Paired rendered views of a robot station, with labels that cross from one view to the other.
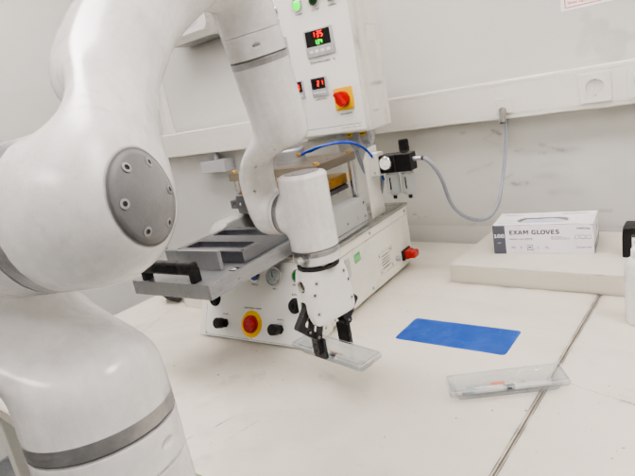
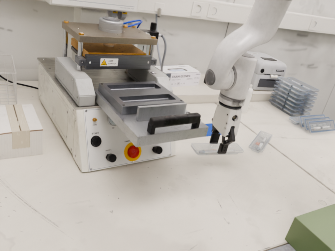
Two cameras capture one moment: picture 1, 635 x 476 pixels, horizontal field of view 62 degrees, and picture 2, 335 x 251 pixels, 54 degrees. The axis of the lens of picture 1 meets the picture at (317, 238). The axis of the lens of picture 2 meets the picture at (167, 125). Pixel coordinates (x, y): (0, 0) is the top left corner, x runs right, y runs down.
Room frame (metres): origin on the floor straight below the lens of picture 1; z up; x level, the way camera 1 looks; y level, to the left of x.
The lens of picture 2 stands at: (0.78, 1.01, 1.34)
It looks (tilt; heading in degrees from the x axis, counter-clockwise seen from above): 26 degrees down; 287
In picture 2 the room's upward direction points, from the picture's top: 11 degrees clockwise
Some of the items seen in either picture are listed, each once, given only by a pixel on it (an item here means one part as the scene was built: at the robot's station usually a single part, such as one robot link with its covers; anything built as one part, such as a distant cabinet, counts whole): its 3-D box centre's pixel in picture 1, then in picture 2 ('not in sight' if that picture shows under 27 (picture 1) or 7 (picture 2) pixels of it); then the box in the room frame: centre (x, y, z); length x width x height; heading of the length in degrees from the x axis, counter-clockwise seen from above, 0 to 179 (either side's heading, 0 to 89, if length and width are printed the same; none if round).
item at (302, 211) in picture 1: (305, 209); (237, 74); (0.90, 0.01, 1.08); 0.09 x 0.08 x 0.13; 53
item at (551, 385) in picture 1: (506, 383); (260, 142); (0.76, -0.26, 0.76); 0.18 x 0.06 x 0.02; 83
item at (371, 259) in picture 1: (315, 265); (107, 105); (1.33, 0.02, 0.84); 0.53 x 0.37 x 0.17; 144
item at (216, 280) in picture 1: (220, 256); (148, 106); (1.09, 0.21, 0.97); 0.30 x 0.22 x 0.08; 144
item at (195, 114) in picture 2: (169, 271); (175, 122); (0.98, 0.29, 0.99); 0.15 x 0.02 x 0.04; 54
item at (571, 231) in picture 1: (545, 231); (176, 75); (1.27, -0.56, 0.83); 0.23 x 0.12 x 0.07; 56
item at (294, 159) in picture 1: (306, 169); (111, 36); (1.36, 0.00, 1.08); 0.31 x 0.24 x 0.13; 54
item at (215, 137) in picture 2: (347, 323); (214, 133); (0.92, -0.03, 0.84); 0.03 x 0.03 x 0.07; 41
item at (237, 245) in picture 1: (233, 243); (140, 96); (1.13, 0.18, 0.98); 0.20 x 0.17 x 0.03; 54
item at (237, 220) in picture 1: (244, 227); (73, 79); (1.37, 0.18, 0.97); 0.25 x 0.05 x 0.07; 144
